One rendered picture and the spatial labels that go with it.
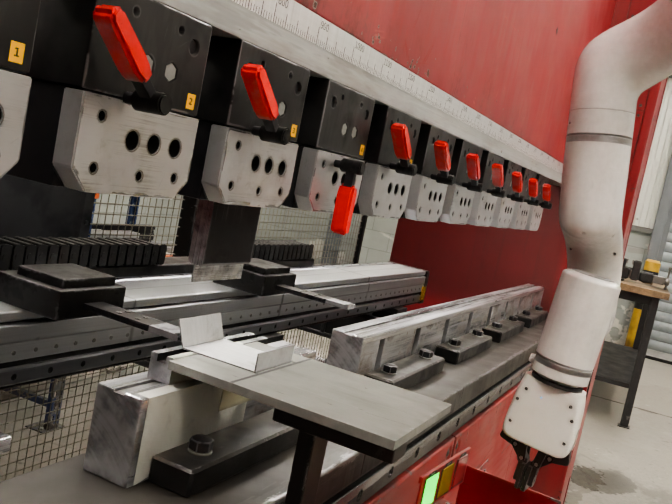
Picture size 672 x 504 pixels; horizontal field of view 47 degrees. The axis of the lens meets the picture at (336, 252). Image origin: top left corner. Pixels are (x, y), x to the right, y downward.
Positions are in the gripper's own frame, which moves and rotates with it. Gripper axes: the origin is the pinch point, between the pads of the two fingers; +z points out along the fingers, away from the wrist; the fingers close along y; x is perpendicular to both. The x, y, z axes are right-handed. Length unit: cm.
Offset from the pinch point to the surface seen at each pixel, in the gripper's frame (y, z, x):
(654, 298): -34, 2, 404
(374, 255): -364, 80, 684
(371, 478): -17.1, 4.6, -15.9
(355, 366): -31.5, -4.8, -0.7
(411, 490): -18.0, 13.3, 6.1
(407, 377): -26.3, -3.4, 10.3
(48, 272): -54, -14, -48
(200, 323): -33, -15, -43
